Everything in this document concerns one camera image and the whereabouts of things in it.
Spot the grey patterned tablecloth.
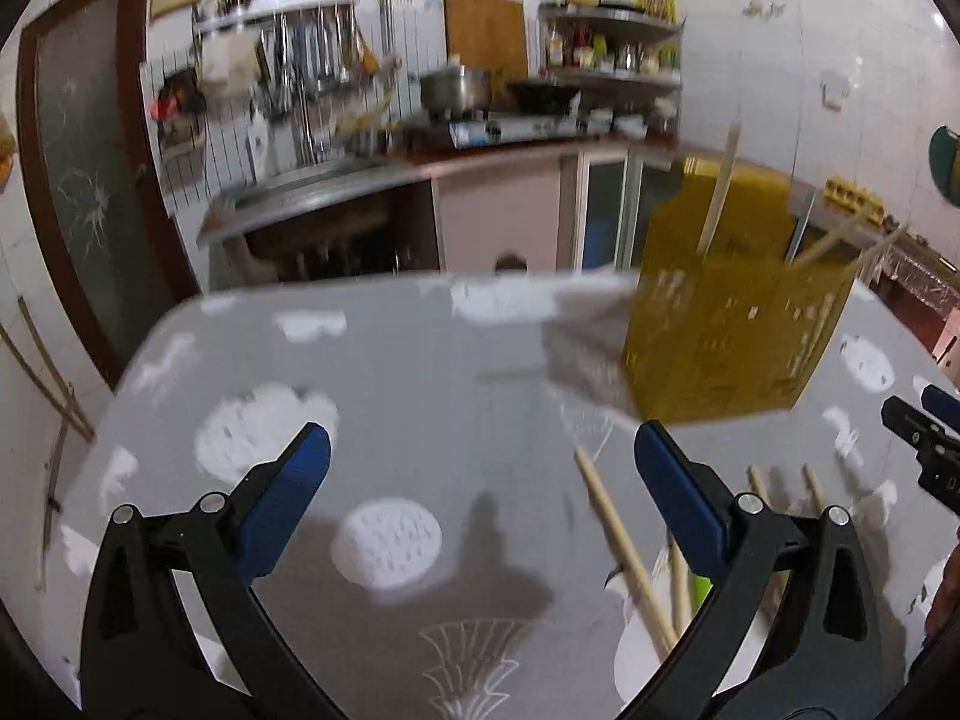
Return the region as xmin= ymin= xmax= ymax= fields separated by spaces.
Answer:
xmin=62 ymin=273 xmax=958 ymax=718

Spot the steel sink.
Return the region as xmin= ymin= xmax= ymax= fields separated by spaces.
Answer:
xmin=223 ymin=158 xmax=392 ymax=208

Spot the steel corner shelf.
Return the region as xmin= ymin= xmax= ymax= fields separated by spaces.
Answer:
xmin=537 ymin=0 xmax=683 ymax=91

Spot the green-handled utensil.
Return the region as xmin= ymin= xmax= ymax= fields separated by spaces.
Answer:
xmin=690 ymin=574 xmax=713 ymax=613

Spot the chopstick in holder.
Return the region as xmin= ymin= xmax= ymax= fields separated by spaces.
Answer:
xmin=697 ymin=122 xmax=742 ymax=257
xmin=791 ymin=216 xmax=864 ymax=268
xmin=856 ymin=223 xmax=910 ymax=280

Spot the person's hand right edge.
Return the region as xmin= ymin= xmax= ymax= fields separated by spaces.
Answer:
xmin=926 ymin=554 xmax=960 ymax=637

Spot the green round wall hanger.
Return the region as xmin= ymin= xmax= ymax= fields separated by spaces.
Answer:
xmin=928 ymin=125 xmax=960 ymax=206

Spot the chopstick in holder left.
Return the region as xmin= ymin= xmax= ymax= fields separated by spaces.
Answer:
xmin=697 ymin=122 xmax=742 ymax=257

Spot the rectangular wooden cutting board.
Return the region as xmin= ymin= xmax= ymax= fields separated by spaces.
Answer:
xmin=443 ymin=0 xmax=529 ymax=82

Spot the wooden stick by wall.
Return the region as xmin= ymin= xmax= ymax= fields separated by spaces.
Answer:
xmin=2 ymin=296 xmax=96 ymax=444

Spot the yellow egg tray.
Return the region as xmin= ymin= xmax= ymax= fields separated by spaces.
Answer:
xmin=822 ymin=176 xmax=885 ymax=227

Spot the steel cooking pot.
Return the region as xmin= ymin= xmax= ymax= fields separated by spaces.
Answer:
xmin=416 ymin=64 xmax=493 ymax=119

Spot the black wok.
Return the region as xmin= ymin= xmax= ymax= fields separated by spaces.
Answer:
xmin=508 ymin=78 xmax=581 ymax=117

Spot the steel gas stove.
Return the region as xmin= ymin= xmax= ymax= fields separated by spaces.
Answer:
xmin=444 ymin=115 xmax=610 ymax=149

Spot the yellow perforated utensil holder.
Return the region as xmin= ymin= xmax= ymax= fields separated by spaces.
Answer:
xmin=622 ymin=160 xmax=859 ymax=424

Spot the chopstick in holder right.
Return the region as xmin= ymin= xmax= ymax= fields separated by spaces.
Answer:
xmin=856 ymin=223 xmax=910 ymax=280

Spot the steel utensil rack shelf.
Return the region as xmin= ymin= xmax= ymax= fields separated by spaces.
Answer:
xmin=192 ymin=0 xmax=356 ymax=36

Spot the chopstick in holder middle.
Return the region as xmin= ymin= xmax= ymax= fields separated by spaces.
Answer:
xmin=791 ymin=216 xmax=864 ymax=268

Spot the long wooden chopstick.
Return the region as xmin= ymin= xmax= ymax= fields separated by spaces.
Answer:
xmin=574 ymin=449 xmax=677 ymax=661

